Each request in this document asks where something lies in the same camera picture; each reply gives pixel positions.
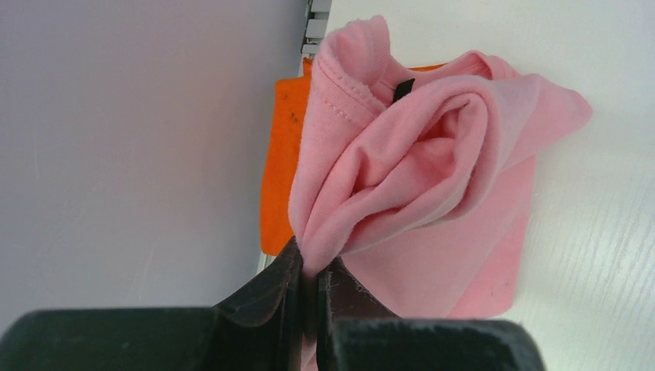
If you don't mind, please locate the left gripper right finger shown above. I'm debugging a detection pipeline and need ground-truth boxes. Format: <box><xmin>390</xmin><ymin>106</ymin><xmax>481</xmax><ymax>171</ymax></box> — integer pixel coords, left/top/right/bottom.
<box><xmin>317</xmin><ymin>259</ymin><xmax>545</xmax><ymax>370</ymax></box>

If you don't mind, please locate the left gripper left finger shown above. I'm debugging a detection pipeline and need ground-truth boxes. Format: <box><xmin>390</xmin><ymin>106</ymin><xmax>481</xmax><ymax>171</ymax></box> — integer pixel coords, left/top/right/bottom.
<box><xmin>1</xmin><ymin>240</ymin><xmax>302</xmax><ymax>370</ymax></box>

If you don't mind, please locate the pink t shirt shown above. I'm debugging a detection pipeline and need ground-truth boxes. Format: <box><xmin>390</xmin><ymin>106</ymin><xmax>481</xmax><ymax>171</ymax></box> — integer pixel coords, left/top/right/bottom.
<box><xmin>287</xmin><ymin>14</ymin><xmax>595</xmax><ymax>371</ymax></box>

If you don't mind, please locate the folded orange t shirt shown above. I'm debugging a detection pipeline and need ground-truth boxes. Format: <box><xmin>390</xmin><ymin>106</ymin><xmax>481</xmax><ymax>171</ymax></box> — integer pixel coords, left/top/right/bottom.
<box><xmin>259</xmin><ymin>57</ymin><xmax>446</xmax><ymax>257</ymax></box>

